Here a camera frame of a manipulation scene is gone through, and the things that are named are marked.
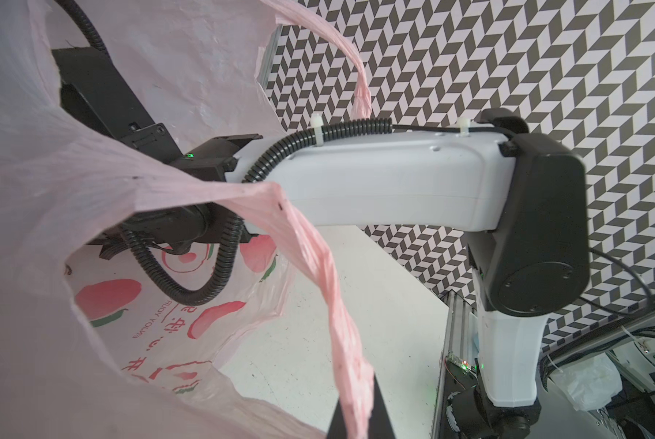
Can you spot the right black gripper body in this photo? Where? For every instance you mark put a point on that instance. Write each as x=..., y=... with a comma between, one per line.
x=172, y=230

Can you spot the pink plastic bag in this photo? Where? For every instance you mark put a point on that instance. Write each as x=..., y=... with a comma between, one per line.
x=60, y=185

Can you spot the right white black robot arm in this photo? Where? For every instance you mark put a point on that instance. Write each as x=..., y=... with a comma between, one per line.
x=519, y=198

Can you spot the white crumpled plastic bag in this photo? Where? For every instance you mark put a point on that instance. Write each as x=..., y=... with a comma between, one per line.
x=589, y=385

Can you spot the aluminium front rail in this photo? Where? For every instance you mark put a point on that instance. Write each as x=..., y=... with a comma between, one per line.
x=457, y=361

